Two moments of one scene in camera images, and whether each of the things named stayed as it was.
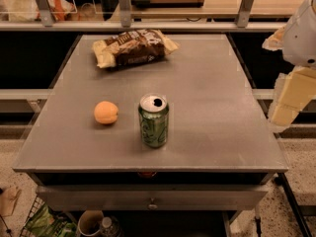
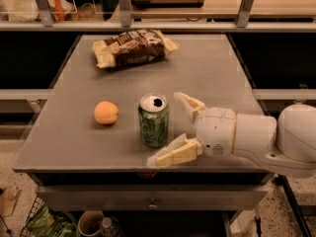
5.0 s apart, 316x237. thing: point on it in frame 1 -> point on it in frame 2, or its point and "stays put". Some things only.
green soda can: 154,116 stays put
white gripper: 300,44 -> 216,130
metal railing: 47,23 stays put
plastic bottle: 111,227 stays put
